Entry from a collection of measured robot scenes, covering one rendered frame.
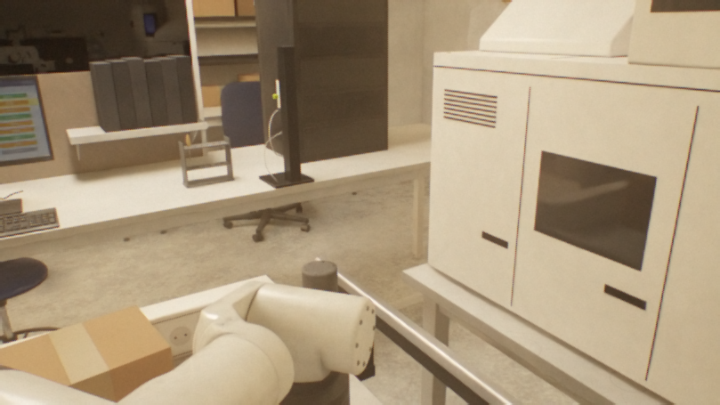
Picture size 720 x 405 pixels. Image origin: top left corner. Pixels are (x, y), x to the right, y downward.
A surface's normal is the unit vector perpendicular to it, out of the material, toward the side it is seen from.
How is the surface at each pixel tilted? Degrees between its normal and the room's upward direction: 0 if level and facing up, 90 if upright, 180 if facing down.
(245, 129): 80
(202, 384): 27
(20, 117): 86
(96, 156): 90
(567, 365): 0
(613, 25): 41
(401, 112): 90
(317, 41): 90
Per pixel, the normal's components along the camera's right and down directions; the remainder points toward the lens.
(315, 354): -0.31, 0.31
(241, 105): 0.52, 0.11
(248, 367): 0.65, -0.69
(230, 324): 0.03, -0.98
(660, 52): -0.85, 0.18
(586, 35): -0.56, -0.60
